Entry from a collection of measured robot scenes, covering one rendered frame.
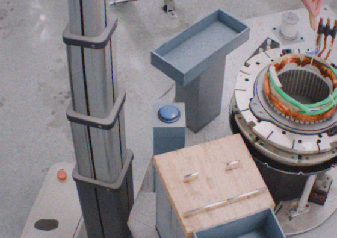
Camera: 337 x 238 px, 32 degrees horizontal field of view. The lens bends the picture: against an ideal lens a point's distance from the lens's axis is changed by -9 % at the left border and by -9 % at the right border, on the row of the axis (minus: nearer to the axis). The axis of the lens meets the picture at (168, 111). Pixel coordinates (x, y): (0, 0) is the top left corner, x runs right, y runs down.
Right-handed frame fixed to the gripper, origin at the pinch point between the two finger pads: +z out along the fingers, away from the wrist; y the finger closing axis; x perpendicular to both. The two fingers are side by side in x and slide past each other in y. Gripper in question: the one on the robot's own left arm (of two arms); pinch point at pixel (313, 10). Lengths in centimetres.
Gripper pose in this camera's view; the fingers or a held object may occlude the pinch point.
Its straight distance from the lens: 125.4
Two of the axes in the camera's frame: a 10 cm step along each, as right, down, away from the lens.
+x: -9.5, 2.9, -1.2
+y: -2.5, -4.6, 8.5
